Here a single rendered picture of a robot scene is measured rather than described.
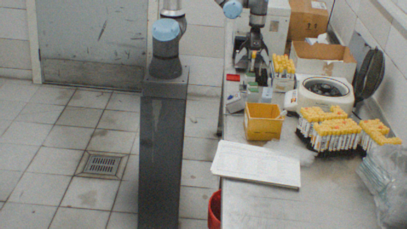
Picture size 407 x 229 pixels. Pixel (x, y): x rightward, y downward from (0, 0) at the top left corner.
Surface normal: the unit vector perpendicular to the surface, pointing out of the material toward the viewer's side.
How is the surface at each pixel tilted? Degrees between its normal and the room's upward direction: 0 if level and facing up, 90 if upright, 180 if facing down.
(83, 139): 0
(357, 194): 0
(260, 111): 90
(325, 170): 0
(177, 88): 90
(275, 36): 90
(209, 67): 90
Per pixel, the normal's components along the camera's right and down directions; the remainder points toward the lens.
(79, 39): -0.04, 0.47
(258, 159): 0.08, -0.87
